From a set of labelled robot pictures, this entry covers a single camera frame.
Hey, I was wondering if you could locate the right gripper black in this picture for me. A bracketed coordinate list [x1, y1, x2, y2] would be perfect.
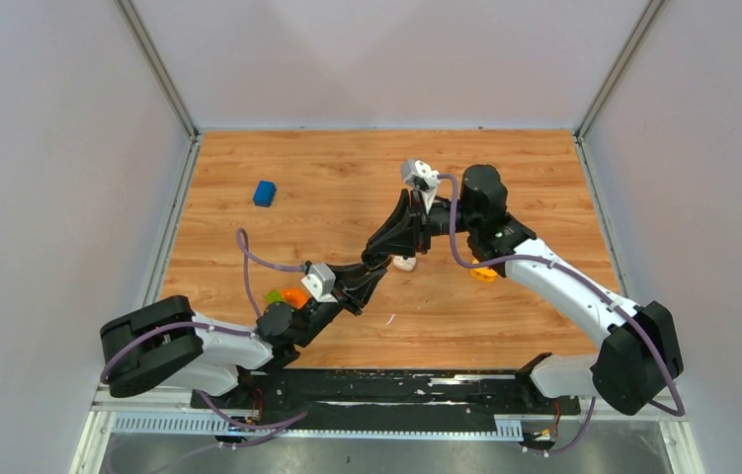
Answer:
[367, 188, 479, 257]

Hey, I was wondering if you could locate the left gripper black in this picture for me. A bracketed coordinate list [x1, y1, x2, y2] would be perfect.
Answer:
[293, 259, 388, 350]

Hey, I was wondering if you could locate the white earbud charging case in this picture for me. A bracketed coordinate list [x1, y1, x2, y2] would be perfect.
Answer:
[391, 256, 418, 273]

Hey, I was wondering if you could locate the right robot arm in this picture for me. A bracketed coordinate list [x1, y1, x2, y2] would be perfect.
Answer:
[362, 159, 686, 417]

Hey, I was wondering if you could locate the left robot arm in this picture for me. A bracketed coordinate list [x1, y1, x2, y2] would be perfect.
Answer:
[100, 260, 390, 408]

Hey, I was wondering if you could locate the orange green toy block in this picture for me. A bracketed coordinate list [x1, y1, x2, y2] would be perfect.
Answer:
[265, 288, 310, 309]

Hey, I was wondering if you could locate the blue toy block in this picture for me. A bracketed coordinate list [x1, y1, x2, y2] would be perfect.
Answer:
[252, 180, 277, 207]

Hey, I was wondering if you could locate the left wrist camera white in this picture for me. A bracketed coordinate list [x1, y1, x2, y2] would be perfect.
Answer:
[301, 263, 337, 303]

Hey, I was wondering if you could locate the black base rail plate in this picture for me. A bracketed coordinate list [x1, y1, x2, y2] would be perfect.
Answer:
[211, 368, 581, 434]

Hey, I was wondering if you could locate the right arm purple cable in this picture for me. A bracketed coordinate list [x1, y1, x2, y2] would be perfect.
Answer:
[437, 172, 688, 458]

